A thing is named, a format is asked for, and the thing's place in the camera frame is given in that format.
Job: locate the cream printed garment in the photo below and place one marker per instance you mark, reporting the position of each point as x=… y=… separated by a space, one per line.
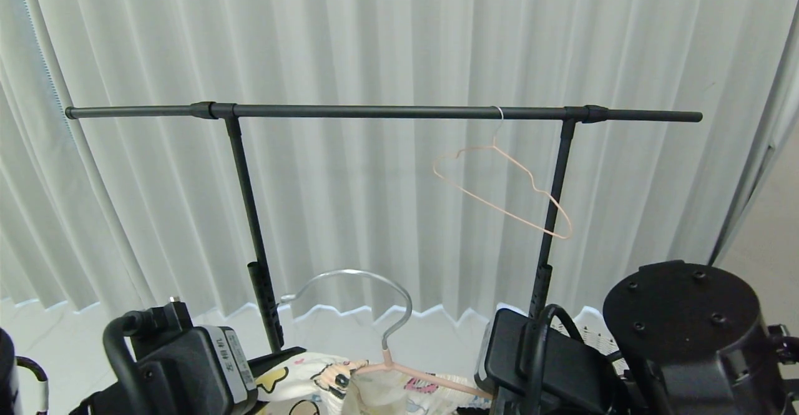
x=312 y=374

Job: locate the black clothes rack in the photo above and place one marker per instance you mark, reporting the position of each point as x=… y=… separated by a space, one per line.
x=374 y=112

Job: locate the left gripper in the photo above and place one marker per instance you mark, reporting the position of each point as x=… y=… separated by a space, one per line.
x=200 y=371

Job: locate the pink clothes hanger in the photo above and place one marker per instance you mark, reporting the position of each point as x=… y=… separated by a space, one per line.
x=399 y=368
x=493 y=147

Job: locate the white laundry basket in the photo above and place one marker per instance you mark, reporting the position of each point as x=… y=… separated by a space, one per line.
x=596 y=340

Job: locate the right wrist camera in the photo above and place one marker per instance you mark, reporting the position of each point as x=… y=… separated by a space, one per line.
x=562 y=365

